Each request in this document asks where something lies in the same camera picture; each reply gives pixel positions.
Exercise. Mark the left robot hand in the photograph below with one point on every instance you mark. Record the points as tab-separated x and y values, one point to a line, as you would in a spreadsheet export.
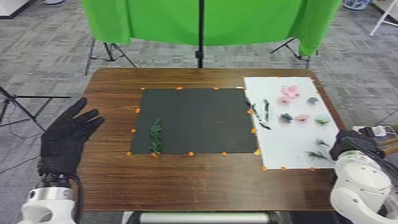
67	136

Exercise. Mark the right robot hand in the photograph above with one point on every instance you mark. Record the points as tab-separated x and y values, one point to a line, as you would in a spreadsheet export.
350	141

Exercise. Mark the green sprig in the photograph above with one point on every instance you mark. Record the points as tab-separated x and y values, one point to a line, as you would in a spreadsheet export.
318	155
156	135

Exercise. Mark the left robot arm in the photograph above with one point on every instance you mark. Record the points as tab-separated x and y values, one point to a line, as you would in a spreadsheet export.
48	203

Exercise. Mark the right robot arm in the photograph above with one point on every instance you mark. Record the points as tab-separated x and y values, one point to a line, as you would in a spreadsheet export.
361	186

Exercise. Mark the white sheet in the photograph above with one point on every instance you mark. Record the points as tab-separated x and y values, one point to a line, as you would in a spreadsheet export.
290	136

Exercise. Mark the pink flower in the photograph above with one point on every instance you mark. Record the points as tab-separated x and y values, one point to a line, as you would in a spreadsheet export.
302	118
290	90

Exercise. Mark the black tripod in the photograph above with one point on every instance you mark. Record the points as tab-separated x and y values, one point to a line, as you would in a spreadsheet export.
18	103

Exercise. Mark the dark mat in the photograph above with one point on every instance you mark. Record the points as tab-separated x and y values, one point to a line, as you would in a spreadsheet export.
201	123

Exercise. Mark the black stand legs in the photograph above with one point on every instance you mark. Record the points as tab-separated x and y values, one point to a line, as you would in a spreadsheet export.
108	53
293	50

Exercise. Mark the pale grey bar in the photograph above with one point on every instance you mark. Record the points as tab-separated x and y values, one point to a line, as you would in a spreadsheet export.
201	218

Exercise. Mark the white stand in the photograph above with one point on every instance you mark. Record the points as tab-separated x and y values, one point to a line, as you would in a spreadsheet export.
384	16

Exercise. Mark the black stand pole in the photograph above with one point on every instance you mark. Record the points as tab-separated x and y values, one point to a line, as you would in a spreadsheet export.
199	33

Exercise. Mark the blue and white vase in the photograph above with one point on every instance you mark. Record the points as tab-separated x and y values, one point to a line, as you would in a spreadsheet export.
355	4

